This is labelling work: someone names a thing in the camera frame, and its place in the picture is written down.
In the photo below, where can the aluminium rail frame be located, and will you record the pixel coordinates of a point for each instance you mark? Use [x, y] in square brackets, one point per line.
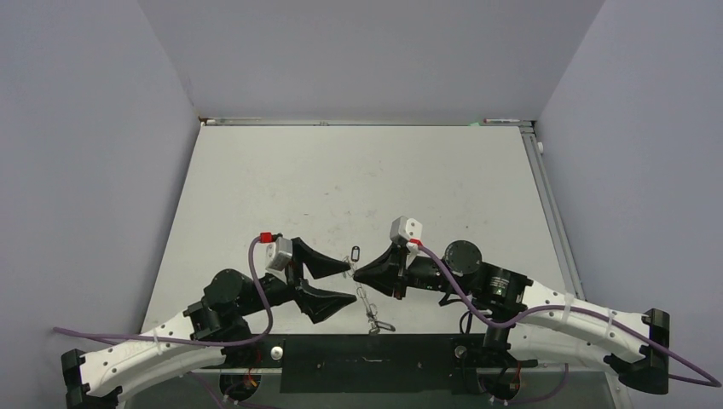
[555, 223]

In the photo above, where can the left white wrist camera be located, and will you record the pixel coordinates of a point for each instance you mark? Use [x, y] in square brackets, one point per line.
[278, 254]

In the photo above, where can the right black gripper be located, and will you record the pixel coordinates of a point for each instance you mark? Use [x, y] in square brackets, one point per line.
[389, 272]

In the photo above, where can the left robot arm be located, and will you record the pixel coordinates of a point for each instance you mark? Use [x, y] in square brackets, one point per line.
[234, 315]

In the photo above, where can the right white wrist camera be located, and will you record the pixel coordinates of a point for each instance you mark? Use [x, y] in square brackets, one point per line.
[406, 232]

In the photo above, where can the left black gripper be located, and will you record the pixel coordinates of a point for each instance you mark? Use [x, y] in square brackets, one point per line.
[316, 302]

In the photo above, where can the red white marker pen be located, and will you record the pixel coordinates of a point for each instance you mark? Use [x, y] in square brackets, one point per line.
[502, 121]

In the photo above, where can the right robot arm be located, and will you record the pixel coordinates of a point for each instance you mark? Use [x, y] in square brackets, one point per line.
[528, 321]

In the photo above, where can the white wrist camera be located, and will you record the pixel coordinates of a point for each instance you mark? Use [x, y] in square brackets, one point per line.
[278, 254]
[406, 232]

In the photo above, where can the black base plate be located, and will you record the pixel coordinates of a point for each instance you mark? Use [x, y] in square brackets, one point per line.
[388, 363]

